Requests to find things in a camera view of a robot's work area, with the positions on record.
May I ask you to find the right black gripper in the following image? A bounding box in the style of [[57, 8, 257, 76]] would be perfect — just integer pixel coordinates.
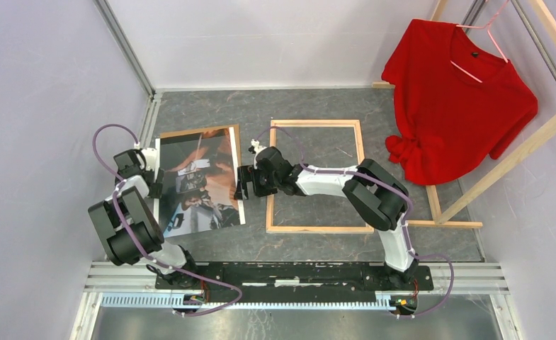
[[234, 165, 280, 201]]

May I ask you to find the colour photo print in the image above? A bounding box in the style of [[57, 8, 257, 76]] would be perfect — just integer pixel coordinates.
[[154, 126, 246, 239]]

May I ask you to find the white wooden picture frame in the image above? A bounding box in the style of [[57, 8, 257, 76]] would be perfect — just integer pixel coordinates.
[[266, 119, 374, 234]]

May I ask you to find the brown cardboard backing board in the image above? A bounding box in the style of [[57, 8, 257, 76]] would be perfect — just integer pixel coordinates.
[[159, 124, 239, 139]]

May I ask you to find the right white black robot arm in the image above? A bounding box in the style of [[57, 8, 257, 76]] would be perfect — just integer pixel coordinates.
[[234, 145, 419, 289]]

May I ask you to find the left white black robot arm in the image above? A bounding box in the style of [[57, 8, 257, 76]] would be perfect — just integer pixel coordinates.
[[88, 148, 200, 289]]

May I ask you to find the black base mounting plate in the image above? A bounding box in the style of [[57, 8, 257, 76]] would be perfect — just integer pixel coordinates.
[[155, 261, 434, 304]]

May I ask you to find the wooden clothes rack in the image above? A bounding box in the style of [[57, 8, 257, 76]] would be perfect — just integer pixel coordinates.
[[372, 0, 556, 230]]

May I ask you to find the red t-shirt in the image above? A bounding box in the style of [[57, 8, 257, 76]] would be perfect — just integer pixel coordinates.
[[382, 19, 538, 186]]

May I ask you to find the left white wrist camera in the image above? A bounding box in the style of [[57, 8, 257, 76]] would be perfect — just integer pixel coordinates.
[[134, 142, 159, 171]]

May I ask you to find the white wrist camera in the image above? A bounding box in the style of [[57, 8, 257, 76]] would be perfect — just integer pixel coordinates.
[[134, 142, 159, 171], [248, 139, 266, 169]]

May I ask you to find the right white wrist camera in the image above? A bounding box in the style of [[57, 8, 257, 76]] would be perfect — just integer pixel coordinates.
[[248, 139, 266, 169]]

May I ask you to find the aluminium rail frame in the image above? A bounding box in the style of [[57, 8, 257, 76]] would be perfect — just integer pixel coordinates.
[[70, 261, 523, 339]]

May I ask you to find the pink wire hanger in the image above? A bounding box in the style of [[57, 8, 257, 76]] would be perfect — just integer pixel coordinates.
[[450, 0, 512, 84]]

